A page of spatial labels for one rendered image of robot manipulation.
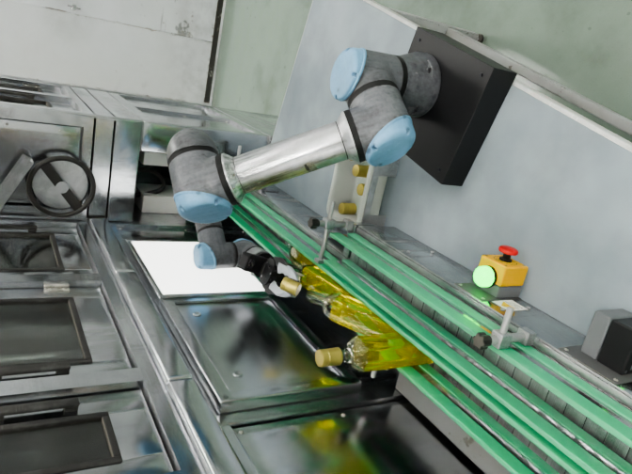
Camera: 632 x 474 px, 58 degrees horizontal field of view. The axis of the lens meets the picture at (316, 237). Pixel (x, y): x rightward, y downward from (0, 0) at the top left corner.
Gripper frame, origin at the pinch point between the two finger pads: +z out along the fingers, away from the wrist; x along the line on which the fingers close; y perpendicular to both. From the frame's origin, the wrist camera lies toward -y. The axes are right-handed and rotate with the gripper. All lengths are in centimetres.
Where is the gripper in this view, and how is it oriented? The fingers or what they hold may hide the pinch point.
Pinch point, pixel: (289, 285)
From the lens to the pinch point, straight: 141.4
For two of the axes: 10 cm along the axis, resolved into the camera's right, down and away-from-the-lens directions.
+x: -3.8, 9.2, 0.5
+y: 7.7, 2.9, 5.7
